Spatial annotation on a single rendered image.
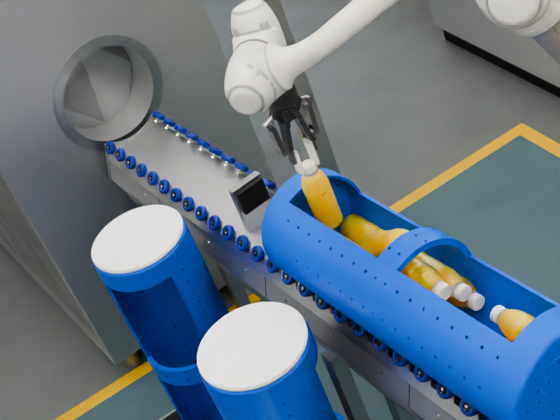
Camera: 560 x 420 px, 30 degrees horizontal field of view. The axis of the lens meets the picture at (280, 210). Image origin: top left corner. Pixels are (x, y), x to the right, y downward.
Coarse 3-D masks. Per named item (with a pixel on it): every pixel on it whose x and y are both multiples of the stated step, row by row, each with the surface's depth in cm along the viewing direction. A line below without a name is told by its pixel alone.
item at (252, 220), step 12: (252, 180) 292; (240, 192) 289; (252, 192) 291; (264, 192) 294; (240, 204) 292; (252, 204) 293; (264, 204) 297; (240, 216) 296; (252, 216) 297; (252, 228) 298
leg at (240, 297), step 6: (216, 264) 391; (222, 270) 389; (222, 276) 394; (228, 276) 391; (228, 282) 393; (234, 282) 394; (228, 288) 398; (234, 288) 395; (240, 288) 397; (234, 294) 396; (240, 294) 398; (246, 294) 400; (234, 300) 401; (240, 300) 399; (246, 300) 401; (240, 306) 400
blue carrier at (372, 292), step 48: (288, 192) 256; (336, 192) 270; (288, 240) 251; (336, 240) 239; (432, 240) 228; (336, 288) 239; (384, 288) 225; (480, 288) 239; (528, 288) 224; (384, 336) 229; (432, 336) 213; (480, 336) 204; (528, 336) 198; (480, 384) 204; (528, 384) 196
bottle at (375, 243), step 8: (376, 232) 252; (384, 232) 248; (392, 232) 244; (400, 232) 243; (368, 240) 252; (376, 240) 249; (384, 240) 245; (392, 240) 243; (368, 248) 252; (376, 248) 249; (384, 248) 246; (376, 256) 251
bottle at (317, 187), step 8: (304, 176) 248; (312, 176) 247; (320, 176) 248; (304, 184) 248; (312, 184) 247; (320, 184) 248; (328, 184) 250; (304, 192) 250; (312, 192) 248; (320, 192) 248; (328, 192) 250; (312, 200) 250; (320, 200) 250; (328, 200) 251; (336, 200) 254; (312, 208) 253; (320, 208) 251; (328, 208) 252; (336, 208) 253; (320, 216) 253; (328, 216) 253; (336, 216) 254; (328, 224) 255; (336, 224) 255
